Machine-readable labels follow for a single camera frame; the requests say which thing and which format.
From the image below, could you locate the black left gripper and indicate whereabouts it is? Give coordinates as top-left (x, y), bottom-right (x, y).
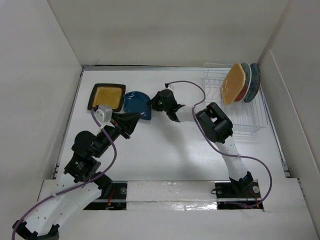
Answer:
top-left (94, 111), bottom-right (142, 157)

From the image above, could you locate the dark blue heart-shaped plate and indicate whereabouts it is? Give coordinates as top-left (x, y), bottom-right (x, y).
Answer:
top-left (123, 91), bottom-right (152, 121)

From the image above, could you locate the woven bamboo square tray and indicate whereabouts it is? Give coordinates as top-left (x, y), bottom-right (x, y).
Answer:
top-left (221, 63), bottom-right (246, 105)

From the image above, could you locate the red teal round plate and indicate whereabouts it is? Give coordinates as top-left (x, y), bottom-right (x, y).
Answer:
top-left (234, 62), bottom-right (252, 102)

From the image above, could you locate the teal round floral plate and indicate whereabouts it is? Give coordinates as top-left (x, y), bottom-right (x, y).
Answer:
top-left (243, 63), bottom-right (261, 103)

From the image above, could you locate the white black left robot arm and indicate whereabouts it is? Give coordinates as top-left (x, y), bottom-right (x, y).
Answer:
top-left (11, 112), bottom-right (141, 240)

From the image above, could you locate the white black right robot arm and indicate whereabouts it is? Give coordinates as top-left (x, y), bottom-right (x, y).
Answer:
top-left (148, 89), bottom-right (254, 198)

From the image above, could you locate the black yellow square plate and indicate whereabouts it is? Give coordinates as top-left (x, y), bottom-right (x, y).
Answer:
top-left (87, 83), bottom-right (126, 113)

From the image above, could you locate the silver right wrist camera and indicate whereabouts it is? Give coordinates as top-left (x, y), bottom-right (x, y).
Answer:
top-left (164, 83), bottom-right (175, 92)

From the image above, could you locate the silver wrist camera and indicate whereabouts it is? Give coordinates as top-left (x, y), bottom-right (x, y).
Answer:
top-left (92, 104), bottom-right (113, 125)
top-left (164, 83), bottom-right (175, 92)

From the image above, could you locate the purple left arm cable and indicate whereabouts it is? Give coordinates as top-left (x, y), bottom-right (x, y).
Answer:
top-left (11, 108), bottom-right (118, 240)

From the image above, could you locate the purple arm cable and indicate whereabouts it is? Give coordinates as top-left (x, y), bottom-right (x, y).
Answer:
top-left (164, 79), bottom-right (273, 210)
top-left (11, 108), bottom-right (118, 240)

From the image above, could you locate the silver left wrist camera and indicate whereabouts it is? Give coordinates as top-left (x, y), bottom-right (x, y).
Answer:
top-left (92, 104), bottom-right (113, 125)

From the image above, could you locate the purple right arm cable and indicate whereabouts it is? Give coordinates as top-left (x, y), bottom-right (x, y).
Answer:
top-left (164, 79), bottom-right (273, 210)

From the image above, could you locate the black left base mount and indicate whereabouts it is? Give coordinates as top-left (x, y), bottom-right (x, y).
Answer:
top-left (84, 181), bottom-right (128, 211)

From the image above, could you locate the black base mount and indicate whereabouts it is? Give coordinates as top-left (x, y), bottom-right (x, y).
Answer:
top-left (84, 181), bottom-right (128, 211)
top-left (211, 180), bottom-right (264, 210)

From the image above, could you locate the white wire dish rack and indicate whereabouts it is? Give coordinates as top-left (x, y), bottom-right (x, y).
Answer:
top-left (203, 63), bottom-right (268, 135)

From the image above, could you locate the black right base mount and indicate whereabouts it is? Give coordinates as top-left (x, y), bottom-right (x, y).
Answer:
top-left (211, 180), bottom-right (264, 210)

